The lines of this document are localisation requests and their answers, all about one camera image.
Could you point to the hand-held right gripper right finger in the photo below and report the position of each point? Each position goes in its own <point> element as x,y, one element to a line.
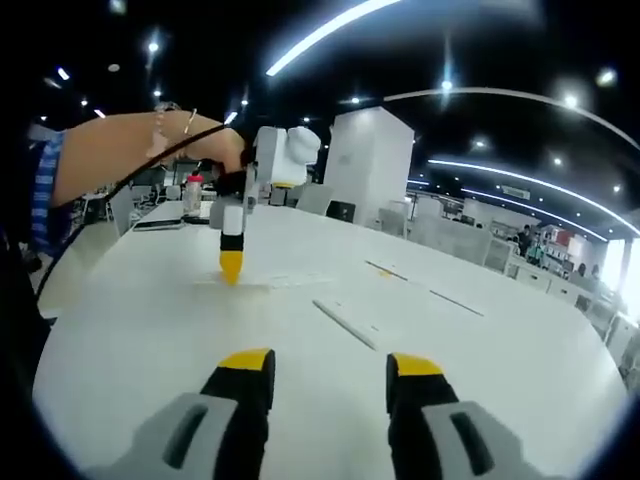
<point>420,415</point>

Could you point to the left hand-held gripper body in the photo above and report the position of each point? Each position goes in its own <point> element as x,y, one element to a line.
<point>285,155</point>

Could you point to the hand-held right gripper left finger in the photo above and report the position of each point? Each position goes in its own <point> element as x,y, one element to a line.
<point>235,415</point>

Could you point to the long white socket holder cover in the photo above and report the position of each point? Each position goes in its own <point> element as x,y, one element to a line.
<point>345,322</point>

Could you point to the clear bottle with red cap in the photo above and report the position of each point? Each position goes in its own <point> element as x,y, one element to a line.
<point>192,197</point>

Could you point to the flat grey laptop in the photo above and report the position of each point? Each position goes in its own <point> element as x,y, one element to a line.
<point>165,225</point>

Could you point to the long linear ceiling light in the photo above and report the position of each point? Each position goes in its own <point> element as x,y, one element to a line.
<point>325,32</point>

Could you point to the grey desk partition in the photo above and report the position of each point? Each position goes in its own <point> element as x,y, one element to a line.
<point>460,242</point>

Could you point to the person's clothed upper body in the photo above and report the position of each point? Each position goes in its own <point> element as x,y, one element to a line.
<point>47,190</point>

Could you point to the ceiling air vent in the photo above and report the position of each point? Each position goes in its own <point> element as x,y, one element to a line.
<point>516,191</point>

